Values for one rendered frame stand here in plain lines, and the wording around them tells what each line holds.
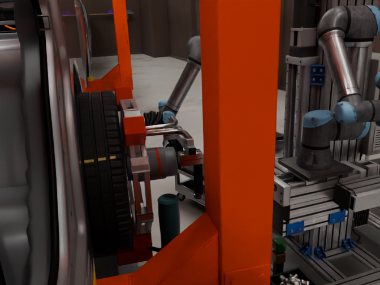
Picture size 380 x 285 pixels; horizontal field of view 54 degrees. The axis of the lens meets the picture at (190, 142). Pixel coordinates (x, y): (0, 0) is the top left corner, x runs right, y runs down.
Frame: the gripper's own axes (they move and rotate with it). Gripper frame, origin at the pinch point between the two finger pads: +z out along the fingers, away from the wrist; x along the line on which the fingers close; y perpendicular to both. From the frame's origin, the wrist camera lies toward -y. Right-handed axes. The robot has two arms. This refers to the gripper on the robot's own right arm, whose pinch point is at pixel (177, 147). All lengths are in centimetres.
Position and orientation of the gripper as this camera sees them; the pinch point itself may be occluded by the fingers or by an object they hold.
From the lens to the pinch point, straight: 184.8
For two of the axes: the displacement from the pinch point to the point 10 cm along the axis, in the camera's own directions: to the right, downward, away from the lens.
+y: -0.4, -9.4, -3.3
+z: 2.4, 3.1, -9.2
